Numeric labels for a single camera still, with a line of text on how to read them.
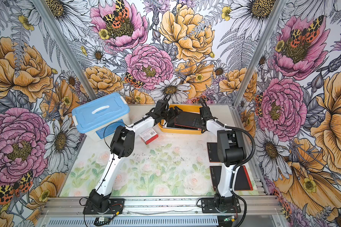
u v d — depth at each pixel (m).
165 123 0.96
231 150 0.53
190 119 0.97
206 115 0.83
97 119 0.90
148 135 0.99
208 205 0.74
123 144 0.65
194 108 1.09
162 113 0.88
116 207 0.74
